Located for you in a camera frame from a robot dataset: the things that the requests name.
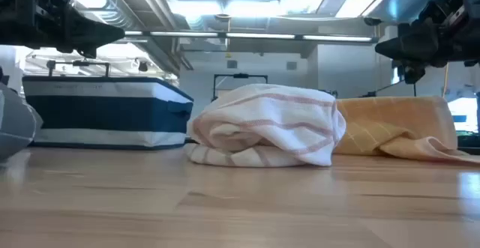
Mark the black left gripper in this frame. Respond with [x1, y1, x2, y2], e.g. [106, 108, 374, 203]
[0, 0, 125, 59]

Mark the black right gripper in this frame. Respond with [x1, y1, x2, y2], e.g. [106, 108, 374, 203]
[374, 0, 480, 85]

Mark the navy white fabric bin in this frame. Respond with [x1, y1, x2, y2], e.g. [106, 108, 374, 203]
[21, 76, 195, 151]

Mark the yellow hanging cable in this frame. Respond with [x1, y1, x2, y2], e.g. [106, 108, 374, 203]
[442, 62, 450, 98]

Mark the black metal workstation frame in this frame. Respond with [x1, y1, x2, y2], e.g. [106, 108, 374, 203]
[46, 59, 112, 78]
[211, 73, 269, 103]

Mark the long ceiling light strip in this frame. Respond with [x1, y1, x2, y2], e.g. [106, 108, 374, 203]
[123, 30, 375, 43]

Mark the grey plaid towel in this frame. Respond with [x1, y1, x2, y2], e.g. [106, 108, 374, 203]
[0, 82, 44, 163]

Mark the yellow checked towel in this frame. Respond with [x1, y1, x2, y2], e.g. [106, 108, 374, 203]
[333, 96, 480, 166]

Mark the white pink-striped towel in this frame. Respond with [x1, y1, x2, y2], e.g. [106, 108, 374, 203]
[183, 83, 347, 168]

